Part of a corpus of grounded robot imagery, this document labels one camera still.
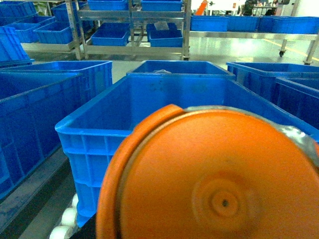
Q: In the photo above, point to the orange cylindrical cap 4680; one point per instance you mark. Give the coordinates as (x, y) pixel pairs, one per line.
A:
(211, 172)

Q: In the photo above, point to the blue bin behind front bin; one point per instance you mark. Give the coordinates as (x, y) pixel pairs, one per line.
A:
(199, 69)

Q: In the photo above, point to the large blue bin at left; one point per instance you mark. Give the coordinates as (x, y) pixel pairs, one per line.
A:
(33, 99)

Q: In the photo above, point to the blue bin at right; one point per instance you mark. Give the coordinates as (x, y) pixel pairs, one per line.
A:
(292, 87)

